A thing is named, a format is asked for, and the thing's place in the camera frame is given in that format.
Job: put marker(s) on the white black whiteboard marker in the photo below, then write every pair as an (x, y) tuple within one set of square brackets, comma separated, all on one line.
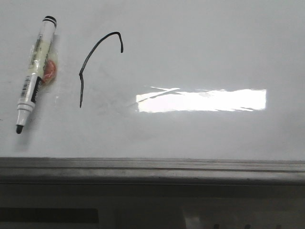
[(34, 79)]

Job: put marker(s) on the white whiteboard with metal frame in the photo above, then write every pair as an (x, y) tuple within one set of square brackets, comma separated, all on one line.
[(156, 91)]

